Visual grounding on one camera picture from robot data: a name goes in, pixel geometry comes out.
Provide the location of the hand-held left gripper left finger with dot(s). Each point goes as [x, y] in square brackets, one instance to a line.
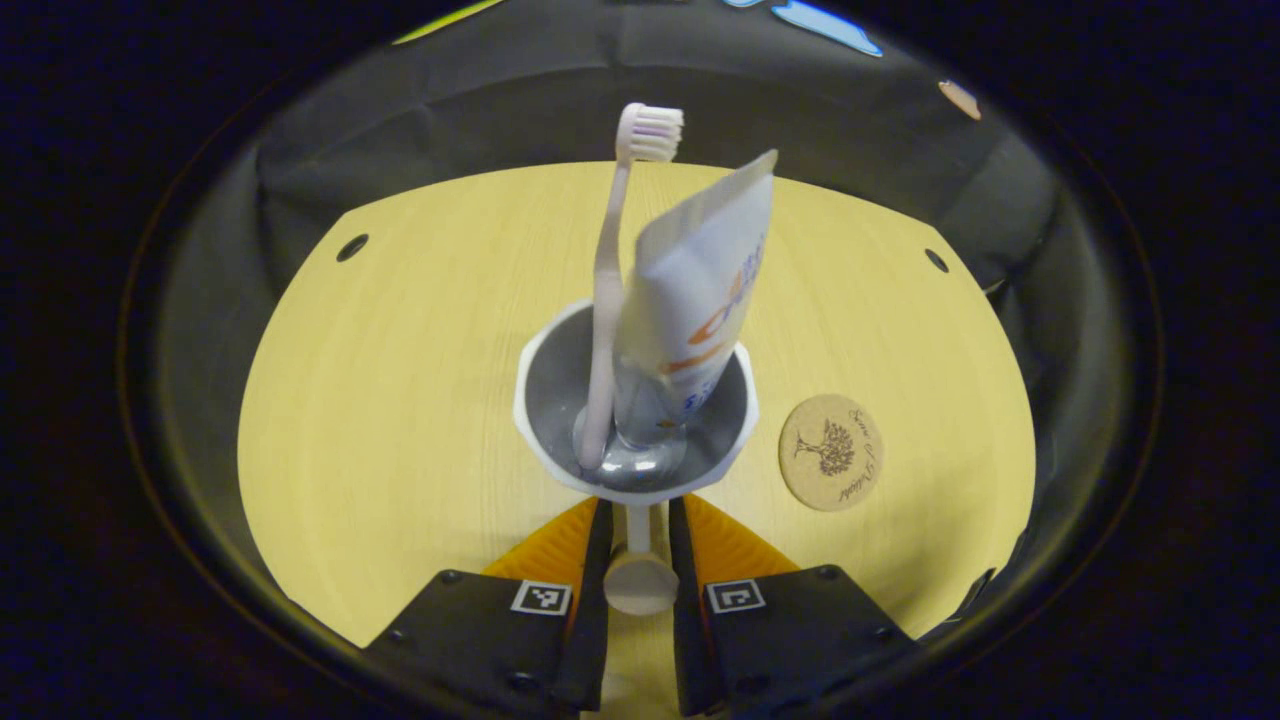
[592, 640]

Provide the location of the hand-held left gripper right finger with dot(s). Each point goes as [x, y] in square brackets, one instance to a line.
[690, 640]

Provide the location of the round cork coaster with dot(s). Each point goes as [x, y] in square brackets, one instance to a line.
[830, 450]

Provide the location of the white cup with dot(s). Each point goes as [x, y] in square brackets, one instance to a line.
[560, 380]

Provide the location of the pale pink toothbrush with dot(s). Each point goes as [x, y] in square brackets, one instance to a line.
[607, 300]

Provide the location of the white toothpaste tube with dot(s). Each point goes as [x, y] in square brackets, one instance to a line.
[690, 280]

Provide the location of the light wooden desktop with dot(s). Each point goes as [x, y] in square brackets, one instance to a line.
[400, 400]

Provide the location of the black backdrop cloth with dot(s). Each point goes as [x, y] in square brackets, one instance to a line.
[500, 100]

